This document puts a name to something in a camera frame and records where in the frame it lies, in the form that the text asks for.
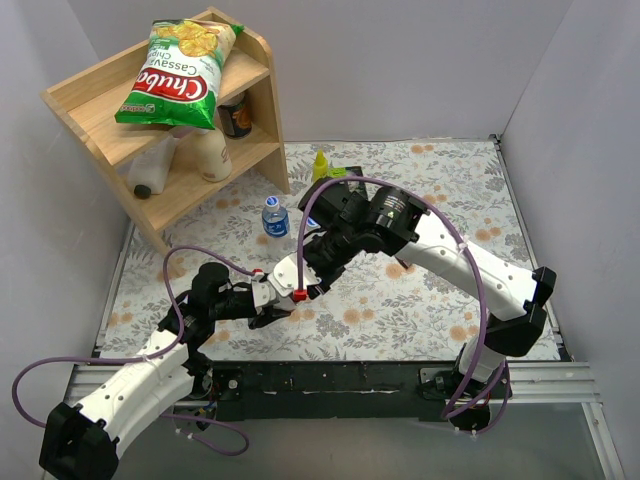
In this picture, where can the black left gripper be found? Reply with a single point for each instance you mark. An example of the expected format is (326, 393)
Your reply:
(270, 314)

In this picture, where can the blue label water bottle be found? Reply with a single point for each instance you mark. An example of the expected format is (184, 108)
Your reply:
(275, 219)

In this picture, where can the red label water bottle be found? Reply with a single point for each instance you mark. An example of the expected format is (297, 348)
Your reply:
(284, 303)

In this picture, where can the clear plastic bottle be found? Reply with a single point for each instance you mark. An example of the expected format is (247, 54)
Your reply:
(312, 226)

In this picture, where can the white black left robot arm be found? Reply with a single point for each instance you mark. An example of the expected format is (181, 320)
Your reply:
(87, 440)

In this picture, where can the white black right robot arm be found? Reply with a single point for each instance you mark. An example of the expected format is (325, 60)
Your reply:
(402, 225)

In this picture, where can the yellow glue bottle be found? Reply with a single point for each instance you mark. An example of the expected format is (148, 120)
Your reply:
(320, 166)

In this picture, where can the cream plastic bottle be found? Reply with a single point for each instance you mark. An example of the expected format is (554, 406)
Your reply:
(211, 154)

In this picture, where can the clear bottle black cap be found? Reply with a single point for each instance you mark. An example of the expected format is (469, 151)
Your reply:
(148, 172)

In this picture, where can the black green product box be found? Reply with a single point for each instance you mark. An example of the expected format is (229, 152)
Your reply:
(350, 171)

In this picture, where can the floral table mat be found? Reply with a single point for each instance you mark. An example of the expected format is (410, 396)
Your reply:
(377, 310)

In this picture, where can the dark orange drink can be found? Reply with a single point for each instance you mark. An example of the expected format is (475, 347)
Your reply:
(235, 117)

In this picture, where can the wooden shelf rack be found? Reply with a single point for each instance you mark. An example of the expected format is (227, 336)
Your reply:
(87, 103)

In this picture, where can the green cassava chips bag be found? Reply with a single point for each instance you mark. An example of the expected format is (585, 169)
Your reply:
(179, 83)

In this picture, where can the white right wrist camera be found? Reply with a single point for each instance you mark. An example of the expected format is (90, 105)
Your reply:
(292, 275)

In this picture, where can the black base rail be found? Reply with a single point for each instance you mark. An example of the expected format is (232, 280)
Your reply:
(252, 390)

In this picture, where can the aluminium frame rail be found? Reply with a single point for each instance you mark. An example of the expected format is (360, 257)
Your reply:
(531, 383)

